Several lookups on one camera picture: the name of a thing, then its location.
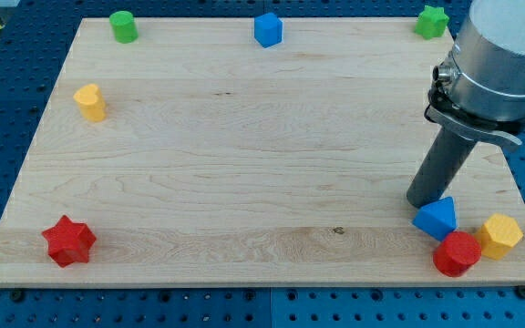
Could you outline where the blue triangle block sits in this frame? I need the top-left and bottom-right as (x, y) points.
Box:
(413, 197), (458, 241)

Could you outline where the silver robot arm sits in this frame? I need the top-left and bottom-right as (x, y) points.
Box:
(426, 0), (525, 152)

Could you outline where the light wooden board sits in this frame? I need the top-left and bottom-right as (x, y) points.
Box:
(0, 18), (525, 289)

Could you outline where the blue cube block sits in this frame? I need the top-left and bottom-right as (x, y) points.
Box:
(253, 13), (283, 48)

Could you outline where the yellow heart block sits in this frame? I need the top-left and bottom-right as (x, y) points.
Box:
(73, 84), (107, 122)

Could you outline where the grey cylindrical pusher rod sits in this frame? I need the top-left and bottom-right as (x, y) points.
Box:
(407, 128), (477, 208)

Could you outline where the green cylinder block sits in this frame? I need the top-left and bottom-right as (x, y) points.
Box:
(108, 10), (139, 44)

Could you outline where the red star block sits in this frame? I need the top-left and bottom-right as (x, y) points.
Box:
(41, 215), (97, 268)

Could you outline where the red cylinder block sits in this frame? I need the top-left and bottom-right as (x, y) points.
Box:
(433, 231), (481, 277)

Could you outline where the green star block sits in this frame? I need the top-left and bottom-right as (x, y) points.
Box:
(414, 5), (449, 40)

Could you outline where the yellow hexagon block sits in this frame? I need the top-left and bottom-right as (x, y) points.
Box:
(474, 213), (524, 261)

